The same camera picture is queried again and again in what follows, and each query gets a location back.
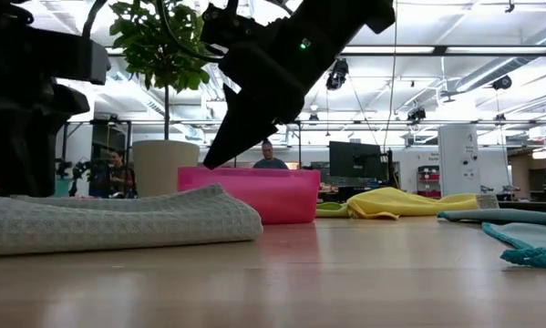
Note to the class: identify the teal blue microfiber towel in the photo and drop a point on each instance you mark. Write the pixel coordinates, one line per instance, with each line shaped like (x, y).
(528, 237)

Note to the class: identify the black ceiling spotlight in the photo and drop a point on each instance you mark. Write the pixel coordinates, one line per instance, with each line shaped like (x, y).
(509, 7)

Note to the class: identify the green plant in white pot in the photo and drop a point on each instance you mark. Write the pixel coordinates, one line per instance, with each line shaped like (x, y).
(163, 168)

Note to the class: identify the black computer monitor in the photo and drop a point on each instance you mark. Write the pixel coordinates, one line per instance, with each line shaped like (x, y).
(354, 159)

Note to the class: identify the green microfiber towel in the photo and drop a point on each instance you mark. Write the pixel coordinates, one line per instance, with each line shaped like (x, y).
(332, 210)

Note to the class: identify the pink plastic bin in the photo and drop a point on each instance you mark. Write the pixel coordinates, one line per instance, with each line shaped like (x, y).
(263, 196)

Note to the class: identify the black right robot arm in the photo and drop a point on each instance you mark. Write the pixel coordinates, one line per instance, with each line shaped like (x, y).
(354, 11)

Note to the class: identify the yellow microfiber towel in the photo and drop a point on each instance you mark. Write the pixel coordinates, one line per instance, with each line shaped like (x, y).
(404, 202)

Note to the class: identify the grey microfiber towel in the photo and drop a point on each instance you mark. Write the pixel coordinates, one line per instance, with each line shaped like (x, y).
(117, 223)

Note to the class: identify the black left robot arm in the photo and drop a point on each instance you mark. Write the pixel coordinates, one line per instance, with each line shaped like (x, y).
(35, 54)

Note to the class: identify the white cabinet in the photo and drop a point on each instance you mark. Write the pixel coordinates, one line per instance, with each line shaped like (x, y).
(459, 159)

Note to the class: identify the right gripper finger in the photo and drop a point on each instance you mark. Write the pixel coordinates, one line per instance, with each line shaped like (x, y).
(240, 132)

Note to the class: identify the black hanging ceiling camera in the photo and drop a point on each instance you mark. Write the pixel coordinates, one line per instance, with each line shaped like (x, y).
(417, 115)
(337, 75)
(502, 82)

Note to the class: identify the person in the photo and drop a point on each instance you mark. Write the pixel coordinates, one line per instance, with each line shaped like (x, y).
(270, 163)
(117, 175)

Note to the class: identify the red shelf unit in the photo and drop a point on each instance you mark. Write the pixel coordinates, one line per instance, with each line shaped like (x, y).
(428, 175)

